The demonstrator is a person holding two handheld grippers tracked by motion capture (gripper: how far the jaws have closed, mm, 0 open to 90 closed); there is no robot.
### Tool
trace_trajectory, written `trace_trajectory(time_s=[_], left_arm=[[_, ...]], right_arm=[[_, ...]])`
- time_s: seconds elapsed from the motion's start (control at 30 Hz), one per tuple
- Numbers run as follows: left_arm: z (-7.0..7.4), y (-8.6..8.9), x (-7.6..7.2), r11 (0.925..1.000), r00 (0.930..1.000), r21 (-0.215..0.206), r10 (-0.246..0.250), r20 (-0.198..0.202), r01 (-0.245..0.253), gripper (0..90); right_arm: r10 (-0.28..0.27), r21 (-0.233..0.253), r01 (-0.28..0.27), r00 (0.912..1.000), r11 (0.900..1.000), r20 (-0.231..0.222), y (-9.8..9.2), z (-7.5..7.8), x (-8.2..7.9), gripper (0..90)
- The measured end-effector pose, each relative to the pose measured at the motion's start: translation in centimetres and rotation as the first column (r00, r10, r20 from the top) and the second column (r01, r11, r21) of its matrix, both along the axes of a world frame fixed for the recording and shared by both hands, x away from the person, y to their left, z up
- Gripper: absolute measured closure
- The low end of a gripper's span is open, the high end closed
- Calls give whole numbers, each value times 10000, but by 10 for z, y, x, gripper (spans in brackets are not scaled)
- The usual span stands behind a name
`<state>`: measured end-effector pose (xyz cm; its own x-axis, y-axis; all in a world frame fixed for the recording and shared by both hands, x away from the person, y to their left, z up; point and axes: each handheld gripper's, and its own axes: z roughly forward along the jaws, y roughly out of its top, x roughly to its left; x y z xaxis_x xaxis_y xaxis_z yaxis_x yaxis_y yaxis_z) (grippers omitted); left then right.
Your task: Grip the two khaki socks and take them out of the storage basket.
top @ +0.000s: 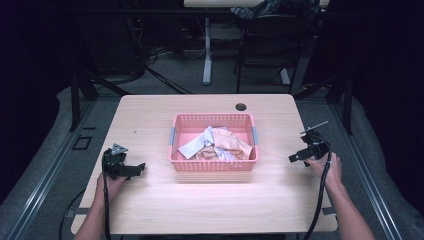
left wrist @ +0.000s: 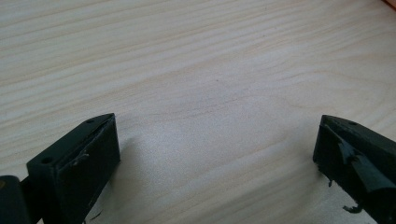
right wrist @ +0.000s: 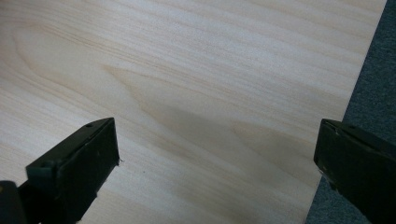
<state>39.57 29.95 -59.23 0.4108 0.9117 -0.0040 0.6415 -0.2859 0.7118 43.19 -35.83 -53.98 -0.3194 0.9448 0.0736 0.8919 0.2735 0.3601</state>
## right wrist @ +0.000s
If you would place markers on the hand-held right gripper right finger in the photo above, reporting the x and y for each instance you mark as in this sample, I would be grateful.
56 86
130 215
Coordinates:
358 165

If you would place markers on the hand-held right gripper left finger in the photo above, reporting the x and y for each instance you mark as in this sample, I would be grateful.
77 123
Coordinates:
77 171

